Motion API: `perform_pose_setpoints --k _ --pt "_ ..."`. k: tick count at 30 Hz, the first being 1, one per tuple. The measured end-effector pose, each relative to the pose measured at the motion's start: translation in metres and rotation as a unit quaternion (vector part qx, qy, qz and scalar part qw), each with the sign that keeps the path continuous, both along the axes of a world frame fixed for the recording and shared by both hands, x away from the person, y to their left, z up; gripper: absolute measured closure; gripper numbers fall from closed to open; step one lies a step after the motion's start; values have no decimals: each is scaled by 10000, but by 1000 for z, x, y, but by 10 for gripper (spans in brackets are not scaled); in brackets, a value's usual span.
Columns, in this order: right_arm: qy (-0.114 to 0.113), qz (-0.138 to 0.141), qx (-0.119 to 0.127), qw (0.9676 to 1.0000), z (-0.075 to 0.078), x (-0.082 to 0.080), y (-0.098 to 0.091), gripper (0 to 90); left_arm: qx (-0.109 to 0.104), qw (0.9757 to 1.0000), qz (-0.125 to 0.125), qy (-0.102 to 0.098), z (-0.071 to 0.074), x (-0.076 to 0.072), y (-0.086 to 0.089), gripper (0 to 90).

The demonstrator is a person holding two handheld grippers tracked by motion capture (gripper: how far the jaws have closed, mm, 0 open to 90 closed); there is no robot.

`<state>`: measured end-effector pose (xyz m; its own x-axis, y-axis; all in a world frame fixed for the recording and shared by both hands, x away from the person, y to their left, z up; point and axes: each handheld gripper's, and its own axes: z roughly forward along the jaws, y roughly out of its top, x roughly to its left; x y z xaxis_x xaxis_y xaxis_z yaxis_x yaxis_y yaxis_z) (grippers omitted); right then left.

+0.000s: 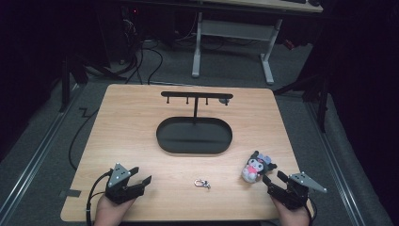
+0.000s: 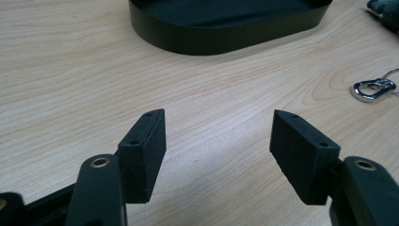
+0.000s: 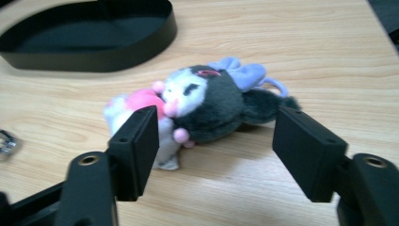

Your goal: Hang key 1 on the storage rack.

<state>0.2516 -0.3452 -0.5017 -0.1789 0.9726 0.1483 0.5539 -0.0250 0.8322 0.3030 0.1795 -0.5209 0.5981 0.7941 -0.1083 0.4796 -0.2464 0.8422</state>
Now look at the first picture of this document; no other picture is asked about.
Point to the person's left hand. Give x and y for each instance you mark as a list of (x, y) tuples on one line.
[(109, 213)]

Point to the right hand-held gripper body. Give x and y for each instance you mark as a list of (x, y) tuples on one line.
[(293, 194)]

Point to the black metal stand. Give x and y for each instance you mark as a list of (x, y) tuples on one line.
[(66, 81), (321, 100)]

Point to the person's right hand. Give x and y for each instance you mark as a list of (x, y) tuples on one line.
[(293, 217)]

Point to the small red object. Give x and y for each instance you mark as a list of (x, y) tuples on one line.
[(289, 44)]

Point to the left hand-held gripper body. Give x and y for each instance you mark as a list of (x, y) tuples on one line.
[(118, 185)]

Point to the grey metal frame desk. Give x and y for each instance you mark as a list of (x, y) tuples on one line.
[(233, 29)]

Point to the silver metal clasp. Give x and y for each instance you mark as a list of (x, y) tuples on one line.
[(201, 183)]

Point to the metal floor rail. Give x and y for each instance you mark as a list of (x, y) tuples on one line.
[(337, 163), (34, 160)]

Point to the small grey charm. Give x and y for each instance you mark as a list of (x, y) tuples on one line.
[(224, 101)]

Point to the black hook stand with tray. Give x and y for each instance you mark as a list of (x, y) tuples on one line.
[(194, 135)]

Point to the grey tape strip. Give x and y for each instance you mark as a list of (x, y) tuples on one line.
[(71, 193)]

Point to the black and pink plush toy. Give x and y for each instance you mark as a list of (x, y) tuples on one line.
[(254, 168)]

